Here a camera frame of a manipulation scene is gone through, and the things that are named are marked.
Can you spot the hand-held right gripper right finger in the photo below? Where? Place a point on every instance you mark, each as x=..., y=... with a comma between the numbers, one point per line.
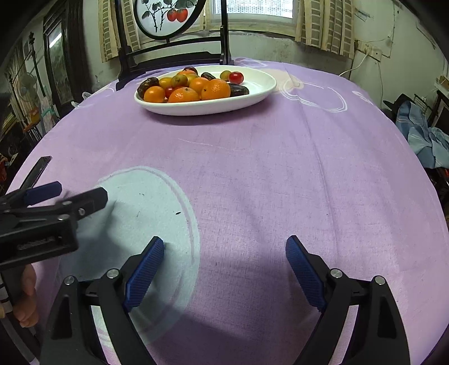
x=305, y=273

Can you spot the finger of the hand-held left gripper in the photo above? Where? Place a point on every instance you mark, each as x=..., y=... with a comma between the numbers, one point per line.
x=91, y=200
x=44, y=192

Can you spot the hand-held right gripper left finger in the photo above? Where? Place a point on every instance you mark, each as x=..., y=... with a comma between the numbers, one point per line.
x=143, y=273

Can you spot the round orange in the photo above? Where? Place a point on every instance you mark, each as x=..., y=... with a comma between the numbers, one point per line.
x=154, y=94
x=199, y=84
x=183, y=95

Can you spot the large dark water chestnut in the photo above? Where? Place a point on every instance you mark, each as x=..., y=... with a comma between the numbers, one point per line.
x=147, y=86

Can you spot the red cherry tomato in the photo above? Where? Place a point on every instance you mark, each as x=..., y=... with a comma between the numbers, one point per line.
x=170, y=91
x=235, y=77

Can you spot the small yellow-orange fruit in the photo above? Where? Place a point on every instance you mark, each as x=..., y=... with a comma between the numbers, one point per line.
x=165, y=82

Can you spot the large yellow citrus fruit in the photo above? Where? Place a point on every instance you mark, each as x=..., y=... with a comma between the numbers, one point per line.
x=179, y=80

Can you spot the white oval plate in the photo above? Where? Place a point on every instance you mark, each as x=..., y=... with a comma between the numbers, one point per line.
x=210, y=107

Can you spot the dark purple plum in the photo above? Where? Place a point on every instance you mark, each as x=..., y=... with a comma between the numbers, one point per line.
x=190, y=69

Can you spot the large oval orange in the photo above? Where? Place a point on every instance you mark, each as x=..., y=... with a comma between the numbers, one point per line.
x=215, y=89

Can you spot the dark brown water chestnut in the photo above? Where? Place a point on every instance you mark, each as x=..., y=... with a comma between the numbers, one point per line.
x=208, y=75
x=239, y=90

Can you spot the tan longan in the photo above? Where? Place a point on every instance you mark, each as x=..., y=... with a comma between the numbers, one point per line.
x=225, y=74

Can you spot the person's left hand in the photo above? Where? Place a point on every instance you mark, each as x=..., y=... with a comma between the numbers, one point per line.
x=28, y=280

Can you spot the black smartphone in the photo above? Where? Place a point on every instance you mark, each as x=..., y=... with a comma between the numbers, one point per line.
x=38, y=168

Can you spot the purple tablecloth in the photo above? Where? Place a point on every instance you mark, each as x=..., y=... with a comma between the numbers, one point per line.
x=280, y=175

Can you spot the electric fan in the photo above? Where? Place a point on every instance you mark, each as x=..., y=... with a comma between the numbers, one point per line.
x=27, y=84

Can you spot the dark wooden cabinet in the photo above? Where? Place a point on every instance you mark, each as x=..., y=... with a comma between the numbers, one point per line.
x=75, y=52

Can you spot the blue cloth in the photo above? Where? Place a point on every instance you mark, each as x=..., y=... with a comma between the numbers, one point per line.
x=428, y=140

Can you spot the black chair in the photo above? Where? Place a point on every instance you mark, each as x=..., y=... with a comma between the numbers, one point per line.
x=394, y=103

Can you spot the window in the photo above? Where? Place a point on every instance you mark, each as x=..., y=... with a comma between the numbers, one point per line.
x=259, y=7

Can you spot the wall power outlet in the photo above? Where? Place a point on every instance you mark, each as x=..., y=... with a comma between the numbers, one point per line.
x=373, y=52

